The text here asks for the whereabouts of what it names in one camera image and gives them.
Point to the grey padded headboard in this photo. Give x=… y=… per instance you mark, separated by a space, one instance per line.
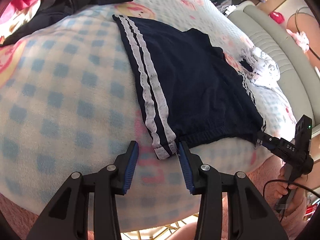
x=280 y=47

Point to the thin metal hoop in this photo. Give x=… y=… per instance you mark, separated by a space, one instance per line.
x=295 y=20

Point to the stack of folded white clothes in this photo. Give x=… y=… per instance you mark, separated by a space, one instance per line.
x=265 y=65

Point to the gold metal frame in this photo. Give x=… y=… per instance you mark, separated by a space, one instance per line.
x=160 y=228

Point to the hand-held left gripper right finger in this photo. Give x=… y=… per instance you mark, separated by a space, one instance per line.
x=186 y=167

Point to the navy white-striped shorts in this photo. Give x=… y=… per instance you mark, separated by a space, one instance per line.
x=195 y=85

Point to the person's right hand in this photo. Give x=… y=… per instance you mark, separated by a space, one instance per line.
x=281 y=192

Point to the white charger plug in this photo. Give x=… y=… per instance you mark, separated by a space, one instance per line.
x=228 y=10

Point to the pink white plush toy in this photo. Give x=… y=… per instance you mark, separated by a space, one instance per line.
x=301 y=38

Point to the cream garment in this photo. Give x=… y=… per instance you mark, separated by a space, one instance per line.
x=23 y=15

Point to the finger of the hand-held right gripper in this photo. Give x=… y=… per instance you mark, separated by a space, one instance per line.
x=268 y=140

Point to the checkered cartoon printed blanket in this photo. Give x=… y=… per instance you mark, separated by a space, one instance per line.
x=62 y=92

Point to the pink fleece bed sheet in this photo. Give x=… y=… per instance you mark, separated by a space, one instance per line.
x=10 y=212

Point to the red plush toy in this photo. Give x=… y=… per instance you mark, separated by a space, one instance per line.
x=276 y=17

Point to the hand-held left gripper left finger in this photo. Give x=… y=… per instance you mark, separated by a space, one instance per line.
x=131 y=165

